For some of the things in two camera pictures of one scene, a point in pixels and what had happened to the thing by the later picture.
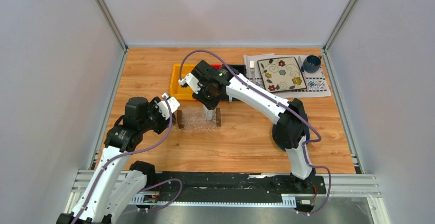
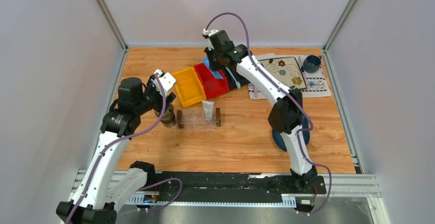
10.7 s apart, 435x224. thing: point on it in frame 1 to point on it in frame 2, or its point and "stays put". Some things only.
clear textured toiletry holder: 195,119 stays put
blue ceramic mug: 312,63 stays put
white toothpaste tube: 209,113 stays put
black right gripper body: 208,96 to 214,57
